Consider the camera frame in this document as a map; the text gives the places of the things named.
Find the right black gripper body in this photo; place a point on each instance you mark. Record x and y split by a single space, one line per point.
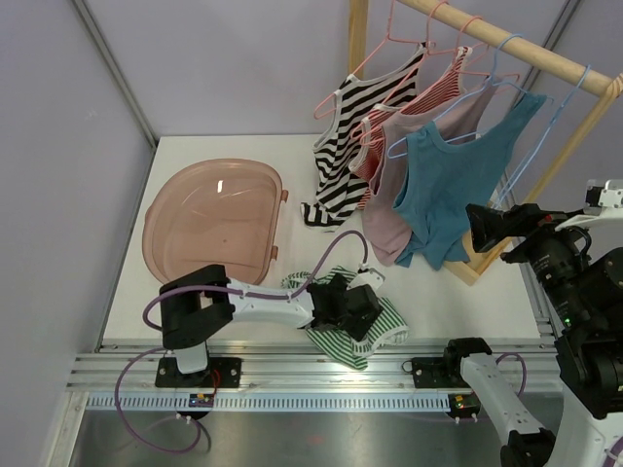
527 222

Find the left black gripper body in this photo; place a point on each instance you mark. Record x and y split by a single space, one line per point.
358 326

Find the blue hanger of green top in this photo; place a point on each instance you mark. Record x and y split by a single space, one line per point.
525 162

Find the green striped tank top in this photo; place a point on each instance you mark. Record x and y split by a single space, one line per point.
389 329

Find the teal tank top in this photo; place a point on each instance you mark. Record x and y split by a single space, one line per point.
449 167

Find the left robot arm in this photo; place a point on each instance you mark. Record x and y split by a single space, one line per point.
196 306

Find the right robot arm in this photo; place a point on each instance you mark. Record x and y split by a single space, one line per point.
587 298

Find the black white striped tank top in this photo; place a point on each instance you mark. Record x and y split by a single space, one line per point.
339 190

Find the mauve tank top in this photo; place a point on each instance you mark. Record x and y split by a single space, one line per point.
388 233

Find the red striped tank top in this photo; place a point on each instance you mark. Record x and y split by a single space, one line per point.
401 106

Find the pink hanger of mauve top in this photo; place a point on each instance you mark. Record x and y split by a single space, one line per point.
463 28

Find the pink hanger of black top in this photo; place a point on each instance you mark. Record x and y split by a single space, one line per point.
358 97

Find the wooden clothes rack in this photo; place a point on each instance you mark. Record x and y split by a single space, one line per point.
541 59

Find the pink plastic basin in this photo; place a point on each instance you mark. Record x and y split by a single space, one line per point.
223 211

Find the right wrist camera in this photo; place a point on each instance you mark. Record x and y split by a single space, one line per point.
603 205

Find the aluminium rail frame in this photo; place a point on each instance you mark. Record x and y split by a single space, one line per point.
505 306

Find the white slotted cable duct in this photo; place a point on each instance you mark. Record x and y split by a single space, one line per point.
273 402

